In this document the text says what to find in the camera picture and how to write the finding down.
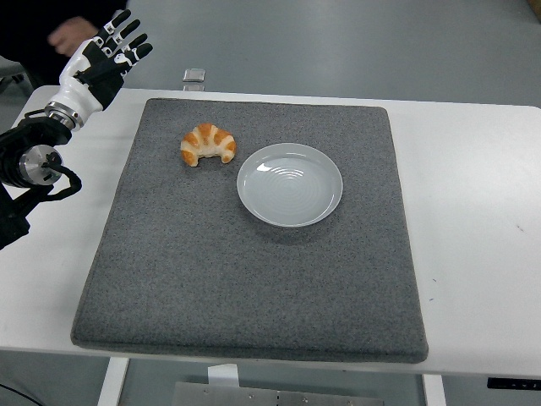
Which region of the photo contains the black table control panel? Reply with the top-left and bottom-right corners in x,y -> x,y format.
486,376 -> 541,391

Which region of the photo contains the silver floor socket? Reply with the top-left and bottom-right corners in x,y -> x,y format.
182,67 -> 208,84

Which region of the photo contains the person's hand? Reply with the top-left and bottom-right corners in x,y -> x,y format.
47,16 -> 101,58

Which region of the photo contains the white table leg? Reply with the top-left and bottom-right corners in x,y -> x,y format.
96,357 -> 130,406
421,373 -> 447,406

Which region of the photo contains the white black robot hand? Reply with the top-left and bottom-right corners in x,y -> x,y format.
46,8 -> 155,116

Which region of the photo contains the grey felt mat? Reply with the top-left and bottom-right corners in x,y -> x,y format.
69,97 -> 429,365

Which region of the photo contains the grey metal plate with screws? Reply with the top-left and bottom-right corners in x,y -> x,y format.
172,381 -> 386,406

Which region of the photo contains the white round plate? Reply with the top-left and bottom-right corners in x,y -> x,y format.
236,142 -> 344,228

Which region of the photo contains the golden croissant bread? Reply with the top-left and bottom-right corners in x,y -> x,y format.
180,122 -> 238,168

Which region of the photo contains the person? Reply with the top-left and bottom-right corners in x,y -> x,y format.
0,0 -> 130,91

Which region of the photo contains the black floor cable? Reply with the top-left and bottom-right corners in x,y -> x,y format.
0,381 -> 40,406

